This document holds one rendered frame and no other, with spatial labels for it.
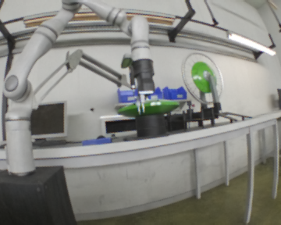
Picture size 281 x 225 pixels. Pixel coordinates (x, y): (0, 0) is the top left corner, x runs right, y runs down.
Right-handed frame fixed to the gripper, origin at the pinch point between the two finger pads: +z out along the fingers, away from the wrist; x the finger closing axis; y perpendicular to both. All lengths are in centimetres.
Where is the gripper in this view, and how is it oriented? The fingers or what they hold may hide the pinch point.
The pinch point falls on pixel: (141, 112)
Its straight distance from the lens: 51.0
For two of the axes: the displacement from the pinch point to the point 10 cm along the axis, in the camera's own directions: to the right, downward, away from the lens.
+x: -2.6, 1.4, 9.6
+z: 1.2, 9.9, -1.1
